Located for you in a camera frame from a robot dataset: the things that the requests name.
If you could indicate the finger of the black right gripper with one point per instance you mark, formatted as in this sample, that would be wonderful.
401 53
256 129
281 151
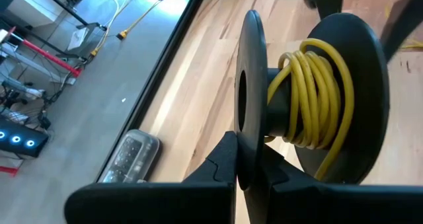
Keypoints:
406 19
325 1

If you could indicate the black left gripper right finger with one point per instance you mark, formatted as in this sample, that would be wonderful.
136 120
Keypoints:
330 205

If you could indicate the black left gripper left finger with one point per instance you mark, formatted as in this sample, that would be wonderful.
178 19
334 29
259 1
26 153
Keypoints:
165 204

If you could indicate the clear plastic bit case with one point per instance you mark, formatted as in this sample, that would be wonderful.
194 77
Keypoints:
132 158

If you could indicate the black computer with blue lights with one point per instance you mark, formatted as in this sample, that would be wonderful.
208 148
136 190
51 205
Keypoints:
20 148

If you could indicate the red pole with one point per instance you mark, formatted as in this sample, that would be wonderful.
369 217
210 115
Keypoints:
49 57

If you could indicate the white cabinet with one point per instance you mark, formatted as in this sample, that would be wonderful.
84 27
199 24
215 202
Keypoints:
29 6

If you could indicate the black frame table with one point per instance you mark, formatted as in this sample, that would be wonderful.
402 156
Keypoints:
82 20

